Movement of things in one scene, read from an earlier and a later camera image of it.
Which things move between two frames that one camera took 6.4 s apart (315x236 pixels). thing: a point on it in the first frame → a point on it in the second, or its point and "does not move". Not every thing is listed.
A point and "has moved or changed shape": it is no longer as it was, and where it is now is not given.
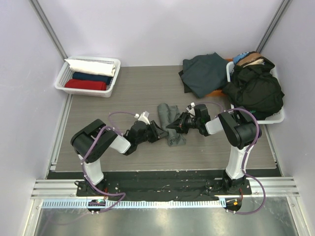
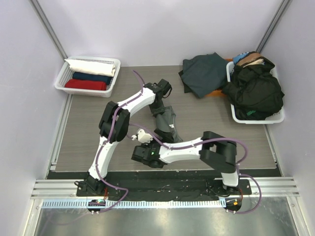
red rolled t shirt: x=88 y=84 does not move
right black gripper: x=183 y=120 → x=162 y=132
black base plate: x=159 y=185 does not move
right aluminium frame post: x=277 y=16 does not move
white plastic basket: x=277 y=117 does not move
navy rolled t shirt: x=82 y=76 does not move
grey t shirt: x=167 y=114 has moved or changed shape
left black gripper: x=157 y=132 → x=151 y=109
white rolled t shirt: x=89 y=67 does not move
